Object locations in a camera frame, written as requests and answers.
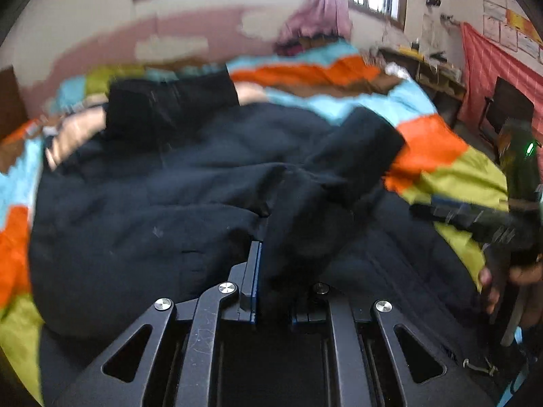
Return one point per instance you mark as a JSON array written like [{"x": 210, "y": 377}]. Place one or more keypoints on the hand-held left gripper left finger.
[{"x": 254, "y": 277}]

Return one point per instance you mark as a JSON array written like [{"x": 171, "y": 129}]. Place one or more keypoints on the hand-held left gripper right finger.
[{"x": 319, "y": 290}]

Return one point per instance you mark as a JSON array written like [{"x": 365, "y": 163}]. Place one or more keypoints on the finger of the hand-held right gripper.
[{"x": 475, "y": 219}]

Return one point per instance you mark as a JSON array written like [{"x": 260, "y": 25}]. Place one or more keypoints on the black jacket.
[{"x": 178, "y": 195}]

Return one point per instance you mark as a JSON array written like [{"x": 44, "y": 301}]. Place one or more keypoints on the person's right hand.
[{"x": 526, "y": 288}]

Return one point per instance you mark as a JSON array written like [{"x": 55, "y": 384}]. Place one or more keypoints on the colourful striped blanket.
[{"x": 432, "y": 152}]

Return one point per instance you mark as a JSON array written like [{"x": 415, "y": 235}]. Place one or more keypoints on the red checked cloth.
[{"x": 488, "y": 63}]

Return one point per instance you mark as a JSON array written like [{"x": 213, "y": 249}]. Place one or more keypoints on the cluttered wooden desk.
[{"x": 428, "y": 74}]

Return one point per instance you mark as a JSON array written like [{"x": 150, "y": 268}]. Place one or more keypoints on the pink curtain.
[{"x": 318, "y": 17}]

